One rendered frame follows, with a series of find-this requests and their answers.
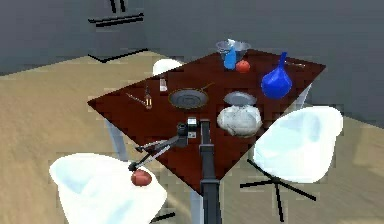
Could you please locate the grey frying pan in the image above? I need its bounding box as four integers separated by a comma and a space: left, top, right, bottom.
167, 81, 216, 111

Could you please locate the brown pepper mill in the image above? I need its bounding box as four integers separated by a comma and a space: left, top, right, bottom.
143, 84, 154, 111

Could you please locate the dark blue vase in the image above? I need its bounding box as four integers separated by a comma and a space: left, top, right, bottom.
260, 51, 294, 101

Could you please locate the red tomato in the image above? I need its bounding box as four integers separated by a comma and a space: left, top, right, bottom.
235, 59, 252, 74

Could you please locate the white bread loaf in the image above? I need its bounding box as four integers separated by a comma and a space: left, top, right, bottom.
216, 103, 264, 138

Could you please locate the red apple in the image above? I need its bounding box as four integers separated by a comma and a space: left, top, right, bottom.
130, 168, 154, 188

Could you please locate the dark red wooden table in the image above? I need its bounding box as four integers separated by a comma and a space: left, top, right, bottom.
87, 48, 327, 224

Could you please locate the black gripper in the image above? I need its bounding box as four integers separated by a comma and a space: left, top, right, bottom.
127, 122, 190, 172

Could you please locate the grey plate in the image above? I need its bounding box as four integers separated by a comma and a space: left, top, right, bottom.
222, 90, 258, 107

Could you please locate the light blue bottle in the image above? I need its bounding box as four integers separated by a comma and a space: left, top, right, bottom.
223, 46, 238, 71

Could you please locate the white shell chair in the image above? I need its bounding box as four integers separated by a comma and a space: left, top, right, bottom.
239, 105, 345, 223
48, 152, 177, 224
152, 58, 184, 77

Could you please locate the white salt shaker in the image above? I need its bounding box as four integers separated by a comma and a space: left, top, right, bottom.
158, 75, 169, 93

